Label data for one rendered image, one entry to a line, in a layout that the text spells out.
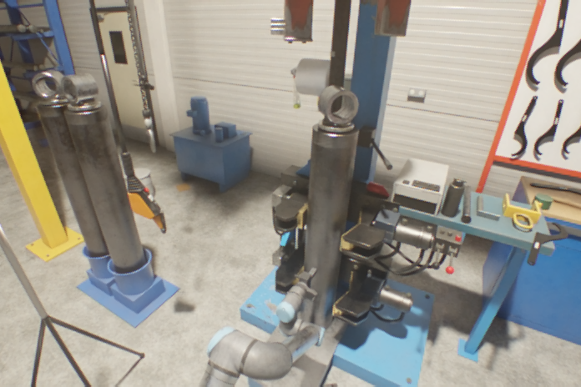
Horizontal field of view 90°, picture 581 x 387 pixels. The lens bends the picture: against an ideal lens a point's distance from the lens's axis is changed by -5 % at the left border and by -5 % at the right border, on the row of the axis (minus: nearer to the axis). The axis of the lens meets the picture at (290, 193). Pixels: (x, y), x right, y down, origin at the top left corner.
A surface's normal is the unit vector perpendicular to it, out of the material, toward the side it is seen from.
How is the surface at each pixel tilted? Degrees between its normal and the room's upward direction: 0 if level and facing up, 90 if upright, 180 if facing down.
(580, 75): 90
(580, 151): 90
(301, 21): 90
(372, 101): 90
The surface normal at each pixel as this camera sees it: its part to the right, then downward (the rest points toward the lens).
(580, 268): -0.48, 0.42
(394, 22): 0.07, 0.49
